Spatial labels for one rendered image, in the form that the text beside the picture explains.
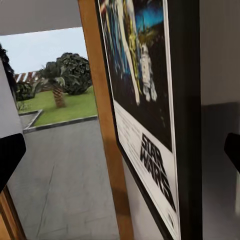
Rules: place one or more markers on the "door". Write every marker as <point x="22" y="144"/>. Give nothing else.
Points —
<point x="70" y="183"/>

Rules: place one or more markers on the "poster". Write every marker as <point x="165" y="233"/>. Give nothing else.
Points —
<point x="151" y="54"/>

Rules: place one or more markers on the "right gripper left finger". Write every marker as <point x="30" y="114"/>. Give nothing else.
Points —
<point x="12" y="150"/>

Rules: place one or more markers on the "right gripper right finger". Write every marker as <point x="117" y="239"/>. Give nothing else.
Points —
<point x="232" y="149"/>

